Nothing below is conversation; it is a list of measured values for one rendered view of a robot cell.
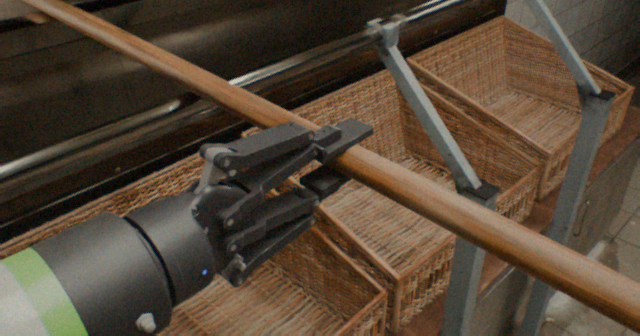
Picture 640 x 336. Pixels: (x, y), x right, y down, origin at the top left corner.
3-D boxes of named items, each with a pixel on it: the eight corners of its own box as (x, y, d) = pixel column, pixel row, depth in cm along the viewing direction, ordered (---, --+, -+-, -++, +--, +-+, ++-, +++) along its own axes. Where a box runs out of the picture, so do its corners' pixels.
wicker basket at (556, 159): (394, 139, 173) (401, 57, 158) (488, 85, 207) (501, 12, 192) (540, 205, 144) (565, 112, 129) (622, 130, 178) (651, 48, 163)
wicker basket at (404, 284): (243, 226, 137) (234, 131, 122) (387, 145, 170) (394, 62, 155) (394, 341, 108) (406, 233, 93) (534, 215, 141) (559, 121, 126)
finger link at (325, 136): (290, 155, 47) (288, 125, 46) (330, 133, 50) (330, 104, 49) (301, 161, 46) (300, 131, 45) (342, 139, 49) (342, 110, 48)
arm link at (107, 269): (117, 407, 35) (83, 306, 30) (41, 308, 42) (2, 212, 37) (197, 349, 38) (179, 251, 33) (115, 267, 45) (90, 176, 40)
